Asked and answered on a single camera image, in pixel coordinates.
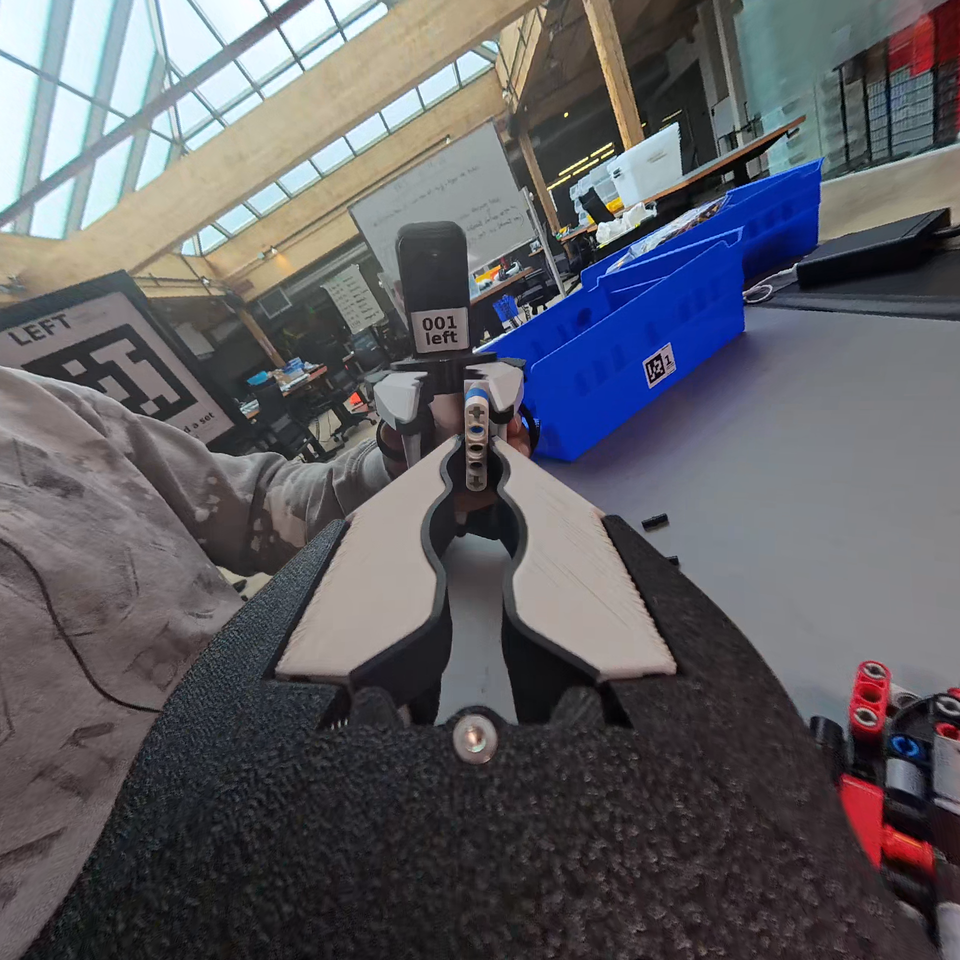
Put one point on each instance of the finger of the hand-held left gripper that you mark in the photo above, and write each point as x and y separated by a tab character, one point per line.
504	390
396	397

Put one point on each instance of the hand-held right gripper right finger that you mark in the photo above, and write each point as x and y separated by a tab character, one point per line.
592	592

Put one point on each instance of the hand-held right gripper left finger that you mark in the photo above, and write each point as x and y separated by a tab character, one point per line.
360	592

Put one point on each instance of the small grey brick piece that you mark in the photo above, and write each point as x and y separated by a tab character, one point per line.
477	450

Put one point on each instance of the toy brick assembly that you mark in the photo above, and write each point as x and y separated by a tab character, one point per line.
870	705

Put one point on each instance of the person's left forearm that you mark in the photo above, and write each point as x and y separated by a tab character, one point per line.
300	502

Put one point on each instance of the person's left hand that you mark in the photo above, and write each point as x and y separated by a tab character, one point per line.
390	457

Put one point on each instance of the large whiteboard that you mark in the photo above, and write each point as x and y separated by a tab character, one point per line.
450	195

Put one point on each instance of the white flipchart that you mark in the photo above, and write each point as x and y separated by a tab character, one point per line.
354	300

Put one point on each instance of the blue bin with marker tag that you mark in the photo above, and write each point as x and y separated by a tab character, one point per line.
615	375

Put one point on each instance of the white plastic bags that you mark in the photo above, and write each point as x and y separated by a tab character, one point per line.
622	223

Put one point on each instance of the clear plastic storage box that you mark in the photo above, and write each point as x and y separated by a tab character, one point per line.
645	165

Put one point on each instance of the plastic bag of bricks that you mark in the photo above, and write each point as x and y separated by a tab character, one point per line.
675	229

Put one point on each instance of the marker pattern poster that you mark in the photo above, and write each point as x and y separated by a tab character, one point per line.
97	360

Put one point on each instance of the wooden background table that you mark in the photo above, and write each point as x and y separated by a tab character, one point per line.
720	161

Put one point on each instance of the blue plastic bin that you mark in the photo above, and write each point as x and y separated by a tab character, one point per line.
780	210

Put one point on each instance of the black power adapter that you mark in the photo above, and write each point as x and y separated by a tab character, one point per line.
870	247

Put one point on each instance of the red and blue drawer rack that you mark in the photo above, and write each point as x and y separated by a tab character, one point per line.
900	90

